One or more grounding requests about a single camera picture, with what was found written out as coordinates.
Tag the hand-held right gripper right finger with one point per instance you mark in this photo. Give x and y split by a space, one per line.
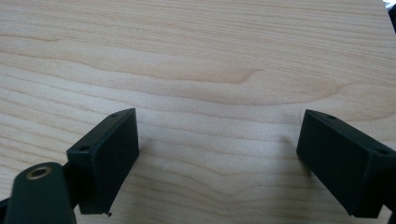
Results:
342 161

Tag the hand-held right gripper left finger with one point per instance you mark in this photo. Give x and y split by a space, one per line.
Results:
104 161

